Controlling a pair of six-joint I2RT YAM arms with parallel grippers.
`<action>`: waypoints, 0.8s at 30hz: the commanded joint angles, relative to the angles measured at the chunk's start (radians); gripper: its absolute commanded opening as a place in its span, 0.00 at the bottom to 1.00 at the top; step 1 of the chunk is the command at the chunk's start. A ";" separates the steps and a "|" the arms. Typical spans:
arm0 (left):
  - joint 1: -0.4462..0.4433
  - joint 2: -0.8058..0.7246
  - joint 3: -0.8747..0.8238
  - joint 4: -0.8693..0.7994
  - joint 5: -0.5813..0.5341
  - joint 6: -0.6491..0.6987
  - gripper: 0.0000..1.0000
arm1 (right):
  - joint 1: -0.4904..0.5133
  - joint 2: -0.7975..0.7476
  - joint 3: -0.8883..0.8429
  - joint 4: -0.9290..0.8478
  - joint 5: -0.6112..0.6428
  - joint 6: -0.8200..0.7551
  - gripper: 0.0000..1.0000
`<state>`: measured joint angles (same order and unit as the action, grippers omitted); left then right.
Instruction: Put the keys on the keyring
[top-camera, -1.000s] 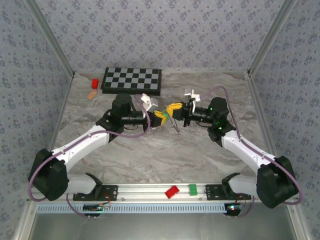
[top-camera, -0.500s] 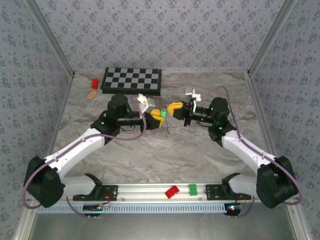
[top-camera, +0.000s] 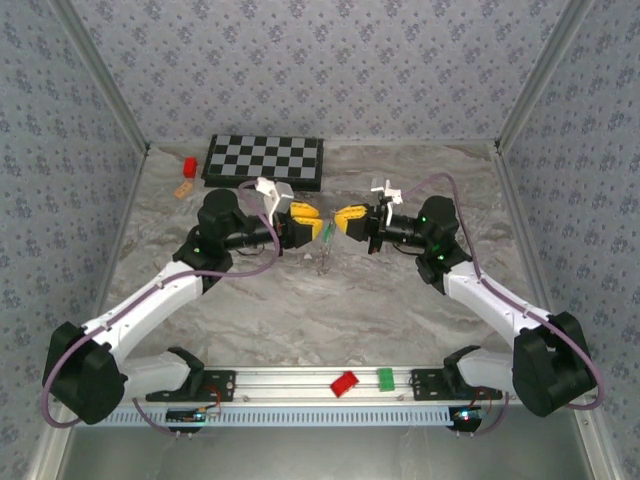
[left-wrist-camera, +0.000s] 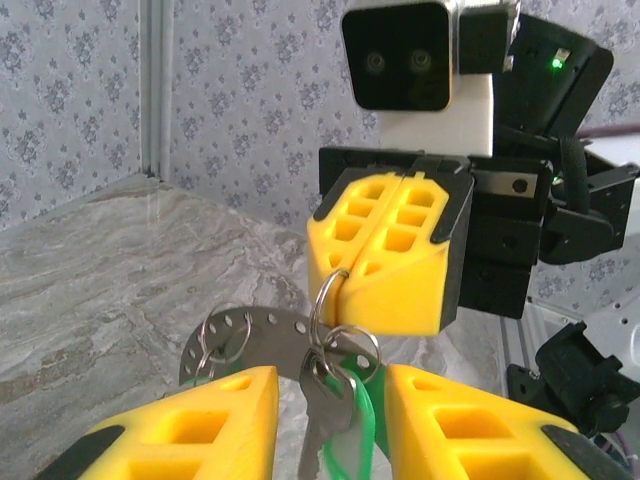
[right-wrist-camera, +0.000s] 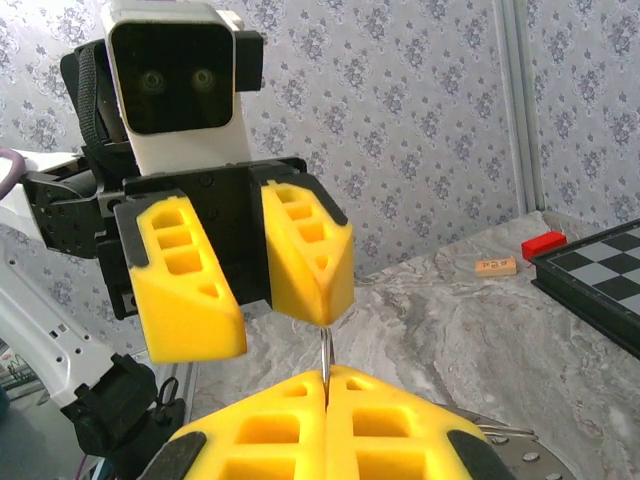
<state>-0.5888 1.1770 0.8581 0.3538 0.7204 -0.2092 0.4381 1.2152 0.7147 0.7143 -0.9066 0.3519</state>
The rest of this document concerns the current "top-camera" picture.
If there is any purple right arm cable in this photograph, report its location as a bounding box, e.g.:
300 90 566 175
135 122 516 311
401 172 605 437

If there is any slotted light blue cable duct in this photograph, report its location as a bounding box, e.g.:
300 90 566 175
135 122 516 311
73 405 461 427

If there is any aluminium corner post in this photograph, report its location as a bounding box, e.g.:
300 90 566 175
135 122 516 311
494 0 597 154
47 0 152 154

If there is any grey metal panel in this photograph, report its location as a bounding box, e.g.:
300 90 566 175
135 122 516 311
59 424 596 480

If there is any red toy brick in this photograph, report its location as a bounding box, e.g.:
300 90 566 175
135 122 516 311
330 370 360 399

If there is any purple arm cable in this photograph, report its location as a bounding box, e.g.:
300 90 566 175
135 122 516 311
401 172 605 437
42 178 281 439

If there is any aluminium side rail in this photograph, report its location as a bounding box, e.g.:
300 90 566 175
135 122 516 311
492 147 619 480
27 147 151 480

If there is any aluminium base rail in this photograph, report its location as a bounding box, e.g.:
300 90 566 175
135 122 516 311
54 366 599 404

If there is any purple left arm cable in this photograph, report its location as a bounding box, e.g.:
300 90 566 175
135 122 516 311
42 178 281 439

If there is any black and grey chessboard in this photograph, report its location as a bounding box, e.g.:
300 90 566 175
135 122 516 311
201 133 325 190

